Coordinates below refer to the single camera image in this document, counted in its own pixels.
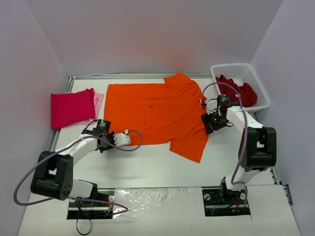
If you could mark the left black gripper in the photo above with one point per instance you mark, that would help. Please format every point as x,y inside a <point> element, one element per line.
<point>104,145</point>

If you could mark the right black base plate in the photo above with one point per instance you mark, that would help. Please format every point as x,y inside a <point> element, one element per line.
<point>218,205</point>

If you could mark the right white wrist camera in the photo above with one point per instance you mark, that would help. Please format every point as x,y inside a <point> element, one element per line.
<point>210,106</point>

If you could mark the orange t shirt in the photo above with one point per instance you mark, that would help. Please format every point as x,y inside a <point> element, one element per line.
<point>163,113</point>

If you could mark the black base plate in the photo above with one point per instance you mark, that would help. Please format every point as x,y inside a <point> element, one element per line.
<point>218,205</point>
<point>88,210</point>

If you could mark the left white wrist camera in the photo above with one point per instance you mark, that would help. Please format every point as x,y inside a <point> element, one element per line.
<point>121,139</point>

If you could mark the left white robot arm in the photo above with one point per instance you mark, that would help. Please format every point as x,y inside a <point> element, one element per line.
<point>53,177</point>

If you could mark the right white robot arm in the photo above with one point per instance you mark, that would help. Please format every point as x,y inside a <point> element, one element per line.
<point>258,146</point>

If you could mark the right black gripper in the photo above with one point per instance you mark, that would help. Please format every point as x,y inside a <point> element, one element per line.
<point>207,123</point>

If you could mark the pink folded t shirt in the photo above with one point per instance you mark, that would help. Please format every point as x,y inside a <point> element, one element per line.
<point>98,98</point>

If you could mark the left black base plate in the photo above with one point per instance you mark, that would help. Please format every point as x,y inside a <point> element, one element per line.
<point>88,210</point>

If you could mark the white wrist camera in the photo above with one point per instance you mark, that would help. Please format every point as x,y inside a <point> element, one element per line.
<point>210,106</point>
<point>121,139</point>

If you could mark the magenta folded t shirt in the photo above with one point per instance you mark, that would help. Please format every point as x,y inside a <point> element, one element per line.
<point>71,108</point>

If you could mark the white plastic basket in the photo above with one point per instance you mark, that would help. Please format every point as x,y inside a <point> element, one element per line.
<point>244,79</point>

